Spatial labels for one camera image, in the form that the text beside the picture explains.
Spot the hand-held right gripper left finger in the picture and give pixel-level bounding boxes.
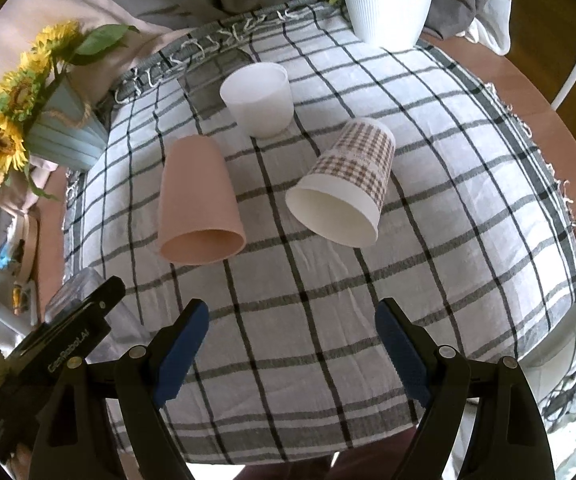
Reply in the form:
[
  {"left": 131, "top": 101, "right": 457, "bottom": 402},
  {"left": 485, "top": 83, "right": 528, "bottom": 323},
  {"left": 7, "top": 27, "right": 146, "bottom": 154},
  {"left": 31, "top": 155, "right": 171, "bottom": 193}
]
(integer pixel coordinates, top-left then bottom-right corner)
[{"left": 28, "top": 299, "right": 210, "bottom": 480}]

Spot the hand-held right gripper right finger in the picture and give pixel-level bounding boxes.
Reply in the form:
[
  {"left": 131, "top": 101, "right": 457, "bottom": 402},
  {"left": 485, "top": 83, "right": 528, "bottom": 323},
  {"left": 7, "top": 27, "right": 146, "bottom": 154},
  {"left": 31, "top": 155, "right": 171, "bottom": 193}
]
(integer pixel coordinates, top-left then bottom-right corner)
[{"left": 374, "top": 298, "right": 556, "bottom": 480}]

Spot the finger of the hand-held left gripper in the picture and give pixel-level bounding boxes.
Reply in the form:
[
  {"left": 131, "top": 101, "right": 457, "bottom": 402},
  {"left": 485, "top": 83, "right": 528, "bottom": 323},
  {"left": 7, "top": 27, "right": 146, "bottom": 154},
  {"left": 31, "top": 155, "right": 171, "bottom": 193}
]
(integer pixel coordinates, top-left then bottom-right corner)
[{"left": 38, "top": 276, "right": 126, "bottom": 333}]

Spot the pink plastic cup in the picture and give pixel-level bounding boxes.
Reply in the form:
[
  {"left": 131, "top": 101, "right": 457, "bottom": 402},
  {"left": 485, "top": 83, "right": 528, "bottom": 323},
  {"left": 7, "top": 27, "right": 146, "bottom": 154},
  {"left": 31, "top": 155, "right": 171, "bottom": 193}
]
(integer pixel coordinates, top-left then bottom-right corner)
[{"left": 159, "top": 135, "right": 247, "bottom": 266}]

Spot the plaid paper cup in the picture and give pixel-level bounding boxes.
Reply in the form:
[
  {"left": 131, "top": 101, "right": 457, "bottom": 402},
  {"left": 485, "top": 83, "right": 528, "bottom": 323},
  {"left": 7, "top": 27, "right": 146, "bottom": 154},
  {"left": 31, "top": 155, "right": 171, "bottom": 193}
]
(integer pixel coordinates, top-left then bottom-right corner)
[{"left": 286, "top": 117, "right": 397, "bottom": 248}]

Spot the white translucent cup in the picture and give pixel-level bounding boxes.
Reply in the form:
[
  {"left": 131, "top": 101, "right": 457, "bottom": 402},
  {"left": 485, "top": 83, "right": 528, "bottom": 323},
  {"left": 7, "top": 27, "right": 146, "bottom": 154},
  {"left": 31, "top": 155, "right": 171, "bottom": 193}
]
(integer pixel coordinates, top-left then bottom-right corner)
[{"left": 219, "top": 62, "right": 293, "bottom": 140}]

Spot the clear plastic container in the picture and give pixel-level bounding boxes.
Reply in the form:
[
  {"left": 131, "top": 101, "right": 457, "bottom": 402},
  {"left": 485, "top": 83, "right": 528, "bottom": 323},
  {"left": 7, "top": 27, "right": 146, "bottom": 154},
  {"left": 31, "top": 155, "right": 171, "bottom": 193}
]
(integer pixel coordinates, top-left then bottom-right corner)
[{"left": 45, "top": 267, "right": 149, "bottom": 356}]

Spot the wooden hoop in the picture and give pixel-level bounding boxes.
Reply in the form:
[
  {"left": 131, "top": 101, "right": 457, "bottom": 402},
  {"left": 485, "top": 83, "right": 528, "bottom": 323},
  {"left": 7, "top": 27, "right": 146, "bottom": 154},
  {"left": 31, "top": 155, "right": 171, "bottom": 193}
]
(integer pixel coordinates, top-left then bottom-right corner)
[{"left": 14, "top": 212, "right": 41, "bottom": 282}]

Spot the black white checked tablecloth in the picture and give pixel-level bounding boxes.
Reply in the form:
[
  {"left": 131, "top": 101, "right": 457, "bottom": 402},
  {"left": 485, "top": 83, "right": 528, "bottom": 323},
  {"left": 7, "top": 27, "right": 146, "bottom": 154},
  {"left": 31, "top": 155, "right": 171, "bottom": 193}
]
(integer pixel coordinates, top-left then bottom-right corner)
[{"left": 62, "top": 2, "right": 576, "bottom": 466}]

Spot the light blue ribbed pot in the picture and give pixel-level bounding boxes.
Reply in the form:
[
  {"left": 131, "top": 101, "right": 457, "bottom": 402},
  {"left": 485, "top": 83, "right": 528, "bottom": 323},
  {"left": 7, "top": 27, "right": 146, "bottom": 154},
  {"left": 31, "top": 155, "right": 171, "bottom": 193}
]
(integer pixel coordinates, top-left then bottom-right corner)
[{"left": 28, "top": 77, "right": 109, "bottom": 171}]

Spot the grey white patterned cloth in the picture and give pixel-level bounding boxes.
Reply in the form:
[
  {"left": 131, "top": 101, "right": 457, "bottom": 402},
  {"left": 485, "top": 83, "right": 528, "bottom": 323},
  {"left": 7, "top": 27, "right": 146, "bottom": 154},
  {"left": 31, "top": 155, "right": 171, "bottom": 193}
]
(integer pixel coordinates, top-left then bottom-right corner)
[{"left": 538, "top": 280, "right": 576, "bottom": 438}]

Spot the yellow sunflower bouquet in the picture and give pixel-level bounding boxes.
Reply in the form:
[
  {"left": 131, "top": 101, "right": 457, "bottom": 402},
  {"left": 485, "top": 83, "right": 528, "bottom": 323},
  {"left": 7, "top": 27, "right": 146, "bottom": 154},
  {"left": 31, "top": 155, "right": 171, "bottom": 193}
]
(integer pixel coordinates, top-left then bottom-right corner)
[{"left": 0, "top": 20, "right": 141, "bottom": 201}]

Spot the beige cloth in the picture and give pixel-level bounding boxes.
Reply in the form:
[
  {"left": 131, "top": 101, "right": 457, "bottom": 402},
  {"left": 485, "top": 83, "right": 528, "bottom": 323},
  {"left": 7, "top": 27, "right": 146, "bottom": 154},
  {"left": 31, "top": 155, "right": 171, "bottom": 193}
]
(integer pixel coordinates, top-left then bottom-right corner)
[{"left": 0, "top": 0, "right": 189, "bottom": 131}]

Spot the white bar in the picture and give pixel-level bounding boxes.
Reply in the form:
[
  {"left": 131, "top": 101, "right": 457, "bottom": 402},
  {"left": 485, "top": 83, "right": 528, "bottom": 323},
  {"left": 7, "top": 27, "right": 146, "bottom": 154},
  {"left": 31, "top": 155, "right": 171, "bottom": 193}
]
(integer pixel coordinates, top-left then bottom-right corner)
[{"left": 550, "top": 22, "right": 576, "bottom": 111}]

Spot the white ribbed plant pot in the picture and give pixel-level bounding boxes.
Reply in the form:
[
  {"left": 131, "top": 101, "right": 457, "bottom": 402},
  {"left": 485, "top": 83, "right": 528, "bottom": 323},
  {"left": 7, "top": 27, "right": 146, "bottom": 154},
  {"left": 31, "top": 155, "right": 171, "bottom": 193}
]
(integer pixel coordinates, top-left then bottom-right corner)
[{"left": 340, "top": 0, "right": 437, "bottom": 51}]

